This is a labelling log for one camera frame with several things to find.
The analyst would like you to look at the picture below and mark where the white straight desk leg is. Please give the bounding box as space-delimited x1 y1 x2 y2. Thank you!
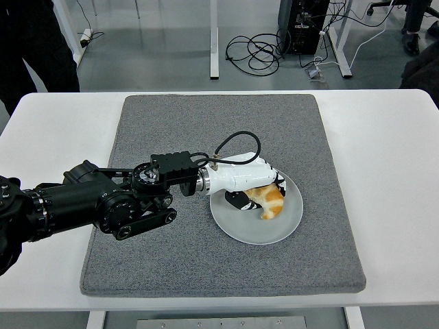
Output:
209 0 220 81

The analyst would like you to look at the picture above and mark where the grey metal plate with screws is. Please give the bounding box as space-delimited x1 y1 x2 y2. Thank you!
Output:
136 315 308 329

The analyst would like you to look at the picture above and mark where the grey fabric mat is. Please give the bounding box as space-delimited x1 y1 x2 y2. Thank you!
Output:
79 93 367 298

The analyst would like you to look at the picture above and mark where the white slanted desk leg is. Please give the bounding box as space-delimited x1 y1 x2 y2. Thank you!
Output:
53 0 86 69

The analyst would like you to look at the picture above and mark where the white power strip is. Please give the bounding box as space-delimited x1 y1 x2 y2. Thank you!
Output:
79 28 94 48

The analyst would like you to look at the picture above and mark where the black computer tower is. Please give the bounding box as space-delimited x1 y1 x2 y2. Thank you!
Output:
276 0 331 56

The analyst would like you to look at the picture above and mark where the white floor cable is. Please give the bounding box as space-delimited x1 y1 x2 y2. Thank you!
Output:
312 0 395 69

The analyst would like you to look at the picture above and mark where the seated person's leg and shoe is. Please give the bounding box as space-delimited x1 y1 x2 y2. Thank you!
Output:
400 0 439 57

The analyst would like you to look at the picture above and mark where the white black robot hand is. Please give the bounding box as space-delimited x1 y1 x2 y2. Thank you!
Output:
204 156 287 211

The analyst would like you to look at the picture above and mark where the white desk leg with foot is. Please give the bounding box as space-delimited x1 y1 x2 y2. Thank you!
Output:
327 0 353 80

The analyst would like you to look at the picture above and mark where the black office chair base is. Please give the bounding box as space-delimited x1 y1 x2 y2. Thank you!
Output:
366 0 395 16

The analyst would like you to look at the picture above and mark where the white table leg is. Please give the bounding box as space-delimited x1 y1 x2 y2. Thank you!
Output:
85 310 106 329
344 306 366 329

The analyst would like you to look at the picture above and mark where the pale grey round plate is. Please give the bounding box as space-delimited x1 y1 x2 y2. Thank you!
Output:
209 154 305 245

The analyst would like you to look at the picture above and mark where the golden croissant bread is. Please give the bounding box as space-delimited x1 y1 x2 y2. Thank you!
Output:
244 184 285 221

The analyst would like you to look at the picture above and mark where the black bag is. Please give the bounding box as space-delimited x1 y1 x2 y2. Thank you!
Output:
399 44 439 90

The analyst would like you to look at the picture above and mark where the small grey floor adapter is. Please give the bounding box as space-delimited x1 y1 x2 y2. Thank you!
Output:
305 66 329 83

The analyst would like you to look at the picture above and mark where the black coiled floor cable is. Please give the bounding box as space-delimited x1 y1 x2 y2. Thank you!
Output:
225 32 292 75

